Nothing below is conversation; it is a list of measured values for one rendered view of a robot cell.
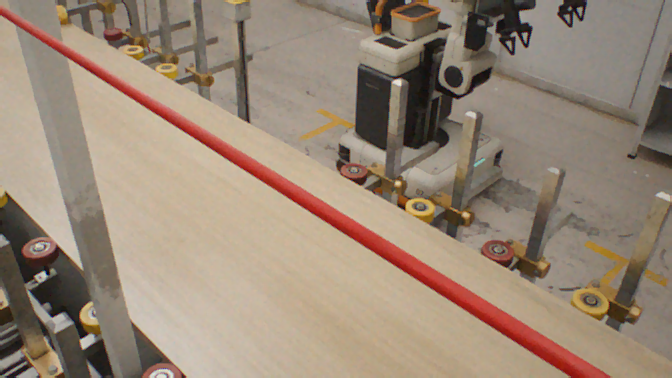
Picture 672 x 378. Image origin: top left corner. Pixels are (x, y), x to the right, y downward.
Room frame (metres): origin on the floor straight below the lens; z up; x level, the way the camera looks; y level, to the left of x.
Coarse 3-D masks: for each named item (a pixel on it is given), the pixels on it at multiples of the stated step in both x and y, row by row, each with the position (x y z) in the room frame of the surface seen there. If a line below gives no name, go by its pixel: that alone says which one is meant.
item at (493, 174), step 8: (496, 168) 1.67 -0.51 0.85; (480, 176) 1.62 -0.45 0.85; (488, 176) 1.62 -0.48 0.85; (496, 176) 1.64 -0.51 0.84; (472, 184) 1.57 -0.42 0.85; (480, 184) 1.58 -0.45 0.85; (488, 184) 1.61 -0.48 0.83; (472, 192) 1.54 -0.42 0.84; (440, 208) 1.45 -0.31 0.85; (440, 216) 1.43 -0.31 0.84; (432, 224) 1.40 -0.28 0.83
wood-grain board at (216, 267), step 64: (0, 0) 3.01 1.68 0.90; (0, 64) 2.26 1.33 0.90; (128, 64) 2.28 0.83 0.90; (0, 128) 1.76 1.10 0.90; (128, 128) 1.77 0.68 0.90; (256, 128) 1.80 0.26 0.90; (128, 192) 1.42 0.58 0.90; (192, 192) 1.42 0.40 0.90; (256, 192) 1.43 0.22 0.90; (320, 192) 1.44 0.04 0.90; (64, 256) 1.17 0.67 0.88; (128, 256) 1.15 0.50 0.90; (192, 256) 1.15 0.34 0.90; (256, 256) 1.16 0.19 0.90; (320, 256) 1.17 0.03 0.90; (448, 256) 1.18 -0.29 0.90; (192, 320) 0.94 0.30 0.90; (256, 320) 0.95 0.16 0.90; (320, 320) 0.95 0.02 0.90; (384, 320) 0.96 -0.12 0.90; (448, 320) 0.96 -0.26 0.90; (576, 320) 0.97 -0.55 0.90
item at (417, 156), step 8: (432, 144) 1.83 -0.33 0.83; (416, 152) 1.78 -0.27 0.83; (424, 152) 1.78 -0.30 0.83; (432, 152) 1.81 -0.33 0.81; (408, 160) 1.73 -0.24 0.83; (416, 160) 1.75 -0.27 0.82; (400, 168) 1.69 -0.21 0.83; (408, 168) 1.72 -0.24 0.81; (376, 176) 1.63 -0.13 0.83; (368, 184) 1.58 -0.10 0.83; (376, 184) 1.61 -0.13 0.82
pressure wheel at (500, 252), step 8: (496, 240) 1.24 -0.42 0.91; (488, 248) 1.21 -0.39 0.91; (496, 248) 1.20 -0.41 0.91; (504, 248) 1.21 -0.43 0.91; (512, 248) 1.21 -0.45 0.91; (488, 256) 1.18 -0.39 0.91; (496, 256) 1.18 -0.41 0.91; (504, 256) 1.18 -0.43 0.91; (512, 256) 1.18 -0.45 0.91; (504, 264) 1.16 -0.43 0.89
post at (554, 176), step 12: (552, 168) 1.27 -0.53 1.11; (552, 180) 1.26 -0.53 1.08; (552, 192) 1.25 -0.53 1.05; (540, 204) 1.27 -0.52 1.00; (552, 204) 1.25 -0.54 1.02; (540, 216) 1.26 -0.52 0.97; (552, 216) 1.27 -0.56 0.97; (540, 228) 1.26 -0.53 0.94; (528, 240) 1.27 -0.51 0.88; (540, 240) 1.25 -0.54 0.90; (528, 252) 1.27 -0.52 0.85; (540, 252) 1.26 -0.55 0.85; (528, 276) 1.25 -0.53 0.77
